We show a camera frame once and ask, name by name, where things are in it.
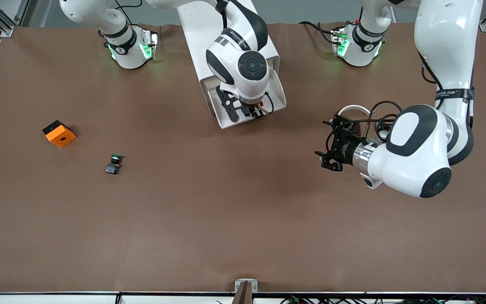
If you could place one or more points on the white curved plastic arc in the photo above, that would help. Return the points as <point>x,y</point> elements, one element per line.
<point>352,107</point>

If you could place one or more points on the green push button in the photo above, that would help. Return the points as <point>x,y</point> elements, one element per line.
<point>114,164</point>

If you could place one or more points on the white drawer cabinet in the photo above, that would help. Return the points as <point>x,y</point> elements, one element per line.
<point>196,42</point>

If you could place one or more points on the red push button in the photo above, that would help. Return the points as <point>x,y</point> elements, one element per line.
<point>260,103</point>

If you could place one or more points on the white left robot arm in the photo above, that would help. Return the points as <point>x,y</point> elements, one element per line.
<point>411,169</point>

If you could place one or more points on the white table edge rail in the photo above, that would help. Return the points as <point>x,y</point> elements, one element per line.
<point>57,299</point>

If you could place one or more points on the brown table cover sheet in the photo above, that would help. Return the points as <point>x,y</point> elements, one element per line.
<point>243,211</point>

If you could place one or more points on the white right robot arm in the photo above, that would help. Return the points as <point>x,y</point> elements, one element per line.
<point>243,63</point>

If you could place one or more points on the dark brown upright bar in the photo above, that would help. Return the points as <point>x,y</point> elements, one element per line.
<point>243,295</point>

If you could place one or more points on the white plastic drawer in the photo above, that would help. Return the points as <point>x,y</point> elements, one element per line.
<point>277,93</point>

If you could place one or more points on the orange box with hole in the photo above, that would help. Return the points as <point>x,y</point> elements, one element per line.
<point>59,135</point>

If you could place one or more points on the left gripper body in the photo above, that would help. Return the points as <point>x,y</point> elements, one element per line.
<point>344,150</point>

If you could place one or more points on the grey metal mount bracket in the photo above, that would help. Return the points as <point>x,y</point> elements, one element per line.
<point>255,287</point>

